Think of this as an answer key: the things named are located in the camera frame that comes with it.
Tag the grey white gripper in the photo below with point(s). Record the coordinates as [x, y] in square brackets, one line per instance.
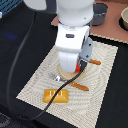
[74, 46]

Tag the yellow bread loaf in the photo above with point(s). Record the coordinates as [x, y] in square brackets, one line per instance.
[61, 97]

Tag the red tomato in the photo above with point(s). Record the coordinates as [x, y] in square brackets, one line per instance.
[77, 68]

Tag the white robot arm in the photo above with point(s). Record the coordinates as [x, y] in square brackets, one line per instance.
[74, 17]

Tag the pink wooden board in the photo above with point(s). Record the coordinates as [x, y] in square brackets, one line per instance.
[110, 28]

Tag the large dark grey pot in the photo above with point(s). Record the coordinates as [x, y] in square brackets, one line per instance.
[100, 11]

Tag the beige bowl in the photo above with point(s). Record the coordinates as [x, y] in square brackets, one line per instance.
[124, 16]

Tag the beige woven placemat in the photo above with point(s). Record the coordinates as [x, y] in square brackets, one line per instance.
[83, 107]

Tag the knife with wooden handle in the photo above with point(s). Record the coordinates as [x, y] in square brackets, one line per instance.
[95, 62]

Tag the fork with wooden handle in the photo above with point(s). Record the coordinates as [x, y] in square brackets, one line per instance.
[76, 85]

